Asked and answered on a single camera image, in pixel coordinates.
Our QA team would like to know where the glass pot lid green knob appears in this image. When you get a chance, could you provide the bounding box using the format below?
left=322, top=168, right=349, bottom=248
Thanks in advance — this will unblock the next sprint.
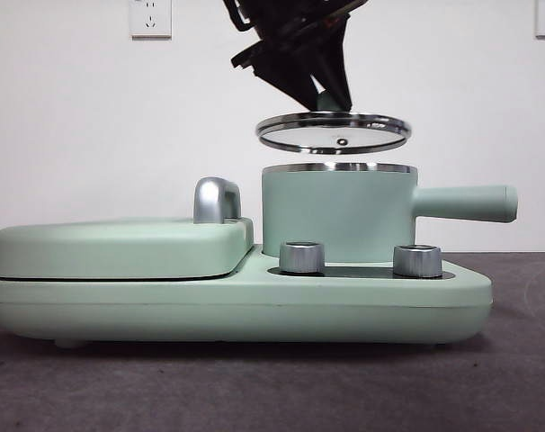
left=255, top=89, right=411, bottom=155

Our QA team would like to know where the green breakfast machine base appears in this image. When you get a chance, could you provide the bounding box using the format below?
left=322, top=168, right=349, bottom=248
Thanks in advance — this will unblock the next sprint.
left=0, top=242, right=494, bottom=350

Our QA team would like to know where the silver control knob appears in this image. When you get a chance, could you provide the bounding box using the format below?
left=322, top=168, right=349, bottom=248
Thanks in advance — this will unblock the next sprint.
left=279, top=241, right=326, bottom=275
left=393, top=244, right=443, bottom=278

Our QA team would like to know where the green pot with handle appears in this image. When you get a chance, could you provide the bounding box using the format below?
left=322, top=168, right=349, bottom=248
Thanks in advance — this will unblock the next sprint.
left=259, top=161, right=519, bottom=266

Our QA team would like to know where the green grill lid silver handle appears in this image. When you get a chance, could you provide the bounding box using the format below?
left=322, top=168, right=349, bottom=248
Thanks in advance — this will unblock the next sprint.
left=0, top=177, right=255, bottom=281

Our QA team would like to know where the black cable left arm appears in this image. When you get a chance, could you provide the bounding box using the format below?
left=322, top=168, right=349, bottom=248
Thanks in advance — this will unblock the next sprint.
left=221, top=0, right=251, bottom=33

